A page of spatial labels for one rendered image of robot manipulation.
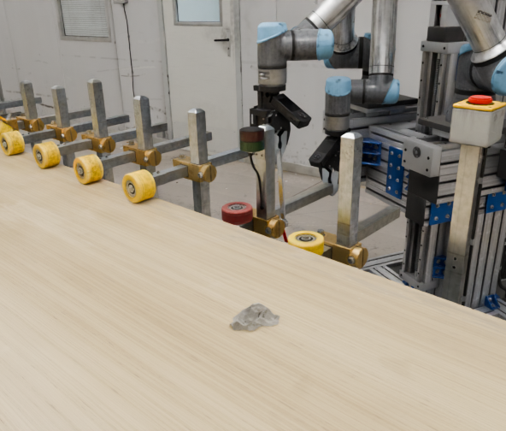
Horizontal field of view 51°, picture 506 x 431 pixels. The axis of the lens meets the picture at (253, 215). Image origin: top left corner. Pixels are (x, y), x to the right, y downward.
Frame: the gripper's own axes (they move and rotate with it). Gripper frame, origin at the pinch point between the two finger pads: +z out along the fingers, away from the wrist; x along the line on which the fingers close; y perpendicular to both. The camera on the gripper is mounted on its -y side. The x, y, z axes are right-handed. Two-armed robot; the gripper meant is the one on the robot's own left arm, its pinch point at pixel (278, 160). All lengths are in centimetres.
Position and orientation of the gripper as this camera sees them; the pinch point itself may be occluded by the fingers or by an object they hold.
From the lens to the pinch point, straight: 146.5
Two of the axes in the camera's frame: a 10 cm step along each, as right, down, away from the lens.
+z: 0.2, 9.3, 3.8
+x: -6.7, 2.9, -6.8
